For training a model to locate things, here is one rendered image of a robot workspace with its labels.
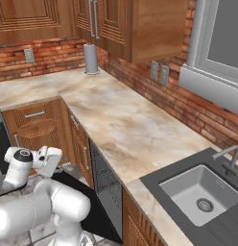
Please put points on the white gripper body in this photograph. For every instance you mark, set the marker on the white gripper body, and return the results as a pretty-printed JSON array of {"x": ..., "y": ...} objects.
[{"x": 53, "y": 158}]

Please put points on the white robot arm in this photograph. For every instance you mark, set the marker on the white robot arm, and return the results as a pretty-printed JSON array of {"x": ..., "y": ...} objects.
[{"x": 25, "y": 211}]

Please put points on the wooden base cupboard door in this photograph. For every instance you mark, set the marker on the wooden base cupboard door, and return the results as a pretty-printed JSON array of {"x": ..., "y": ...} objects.
[
  {"x": 80, "y": 153},
  {"x": 41, "y": 137}
]

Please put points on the dark grey dishwasher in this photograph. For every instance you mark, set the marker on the dark grey dishwasher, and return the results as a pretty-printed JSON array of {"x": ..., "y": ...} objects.
[{"x": 106, "y": 185}]

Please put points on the black dishwasher door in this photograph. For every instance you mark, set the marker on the black dishwasher door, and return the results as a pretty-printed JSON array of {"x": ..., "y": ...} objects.
[{"x": 92, "y": 208}]

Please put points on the wooden drawer front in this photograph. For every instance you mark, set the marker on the wooden drawer front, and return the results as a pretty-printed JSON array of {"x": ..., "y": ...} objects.
[
  {"x": 34, "y": 114},
  {"x": 74, "y": 123}
]

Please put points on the wooden base cupboard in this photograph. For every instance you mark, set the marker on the wooden base cupboard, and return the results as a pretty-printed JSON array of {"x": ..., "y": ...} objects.
[{"x": 137, "y": 221}]

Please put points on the grey paper towel roll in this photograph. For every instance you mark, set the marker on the grey paper towel roll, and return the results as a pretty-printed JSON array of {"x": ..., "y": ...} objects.
[{"x": 91, "y": 59}]

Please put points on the grey sink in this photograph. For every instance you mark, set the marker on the grey sink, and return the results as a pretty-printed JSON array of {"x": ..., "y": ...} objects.
[{"x": 201, "y": 195}]

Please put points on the grey tap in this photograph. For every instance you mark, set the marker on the grey tap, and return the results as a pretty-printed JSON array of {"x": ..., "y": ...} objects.
[{"x": 231, "y": 157}]

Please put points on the grey wall socket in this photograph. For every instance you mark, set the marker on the grey wall socket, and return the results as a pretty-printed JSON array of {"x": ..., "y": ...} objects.
[
  {"x": 164, "y": 74},
  {"x": 154, "y": 70},
  {"x": 29, "y": 55}
]

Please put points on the wooden wall cupboard door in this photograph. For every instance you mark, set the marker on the wooden wall cupboard door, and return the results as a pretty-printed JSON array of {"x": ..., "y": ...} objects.
[{"x": 31, "y": 19}]

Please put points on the wooden wall cupboard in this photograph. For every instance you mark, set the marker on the wooden wall cupboard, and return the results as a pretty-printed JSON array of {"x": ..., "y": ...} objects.
[{"x": 146, "y": 29}]

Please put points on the grey window frame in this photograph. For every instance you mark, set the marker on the grey window frame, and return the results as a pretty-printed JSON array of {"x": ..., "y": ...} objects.
[{"x": 213, "y": 57}]

